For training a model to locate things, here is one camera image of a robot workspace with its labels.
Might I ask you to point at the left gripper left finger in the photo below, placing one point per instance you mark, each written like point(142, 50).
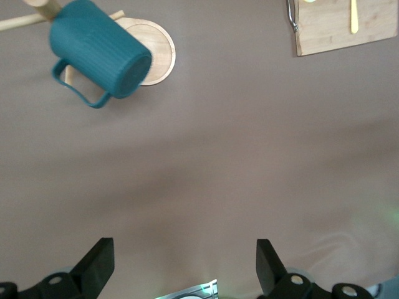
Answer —
point(93, 271)

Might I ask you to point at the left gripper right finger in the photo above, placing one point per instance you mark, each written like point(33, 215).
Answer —
point(268, 271)

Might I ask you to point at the teal ribbed cup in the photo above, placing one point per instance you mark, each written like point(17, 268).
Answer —
point(93, 46)

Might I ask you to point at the wooden cup rack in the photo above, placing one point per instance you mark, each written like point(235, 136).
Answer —
point(162, 53)

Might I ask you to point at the brown table cover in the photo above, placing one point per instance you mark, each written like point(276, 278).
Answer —
point(218, 155)

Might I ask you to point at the wooden cutting board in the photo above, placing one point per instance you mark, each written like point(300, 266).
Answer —
point(327, 28)

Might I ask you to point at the yellow plastic fork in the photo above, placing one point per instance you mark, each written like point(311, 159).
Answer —
point(354, 18)

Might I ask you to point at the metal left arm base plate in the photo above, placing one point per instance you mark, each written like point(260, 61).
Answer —
point(209, 288)

